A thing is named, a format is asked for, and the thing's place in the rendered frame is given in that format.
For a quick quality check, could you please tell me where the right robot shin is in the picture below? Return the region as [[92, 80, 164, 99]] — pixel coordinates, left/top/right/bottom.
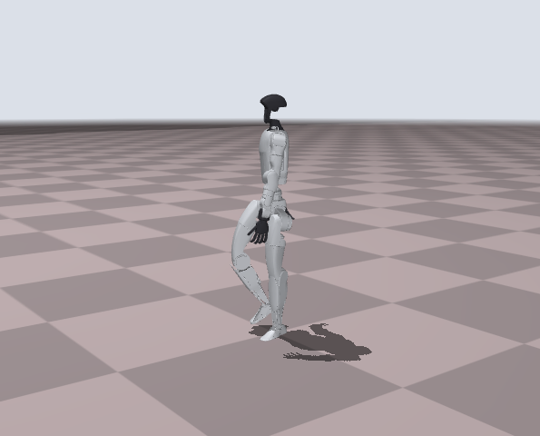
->
[[231, 265, 270, 307]]

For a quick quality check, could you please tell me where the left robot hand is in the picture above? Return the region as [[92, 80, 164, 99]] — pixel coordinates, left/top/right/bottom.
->
[[248, 208, 270, 244]]

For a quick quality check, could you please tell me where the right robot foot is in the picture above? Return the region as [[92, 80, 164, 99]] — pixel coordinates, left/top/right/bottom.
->
[[250, 303, 271, 324]]

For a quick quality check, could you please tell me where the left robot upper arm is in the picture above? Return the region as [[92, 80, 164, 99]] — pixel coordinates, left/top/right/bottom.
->
[[263, 134, 287, 183]]

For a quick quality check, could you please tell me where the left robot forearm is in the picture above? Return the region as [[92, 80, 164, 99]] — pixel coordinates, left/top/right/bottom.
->
[[260, 171, 279, 218]]

